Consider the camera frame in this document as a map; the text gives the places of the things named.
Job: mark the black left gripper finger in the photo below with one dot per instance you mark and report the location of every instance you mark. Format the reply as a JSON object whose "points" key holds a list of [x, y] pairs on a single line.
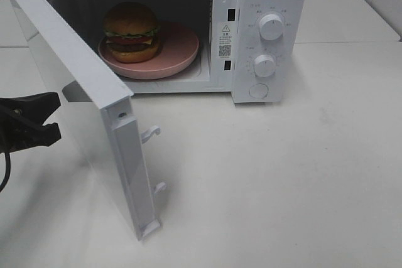
{"points": [[20, 136], [29, 111]]}

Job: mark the toy hamburger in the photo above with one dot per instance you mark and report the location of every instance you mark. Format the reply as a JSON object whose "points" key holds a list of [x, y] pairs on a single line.
{"points": [[131, 31]]}

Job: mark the pink round plate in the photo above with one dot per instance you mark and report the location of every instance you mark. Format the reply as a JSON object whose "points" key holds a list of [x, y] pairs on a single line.
{"points": [[178, 49]]}

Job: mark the round white door button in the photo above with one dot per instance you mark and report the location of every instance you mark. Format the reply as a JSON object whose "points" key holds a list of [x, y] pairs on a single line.
{"points": [[259, 91]]}

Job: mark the glass microwave turntable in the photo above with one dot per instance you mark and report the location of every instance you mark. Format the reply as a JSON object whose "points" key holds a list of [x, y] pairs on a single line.
{"points": [[196, 70]]}

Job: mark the white warning label sticker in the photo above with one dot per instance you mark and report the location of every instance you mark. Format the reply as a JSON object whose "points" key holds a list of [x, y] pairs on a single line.
{"points": [[224, 40]]}

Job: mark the lower white dial knob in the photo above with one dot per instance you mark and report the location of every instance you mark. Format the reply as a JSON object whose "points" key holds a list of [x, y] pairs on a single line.
{"points": [[264, 65]]}

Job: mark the white dial knob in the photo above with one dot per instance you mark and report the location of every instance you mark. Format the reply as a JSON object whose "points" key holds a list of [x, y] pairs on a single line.
{"points": [[271, 26], [264, 65]]}

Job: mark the upper white dial knob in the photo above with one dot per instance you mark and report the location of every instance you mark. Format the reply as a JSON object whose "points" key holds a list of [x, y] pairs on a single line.
{"points": [[271, 26]]}

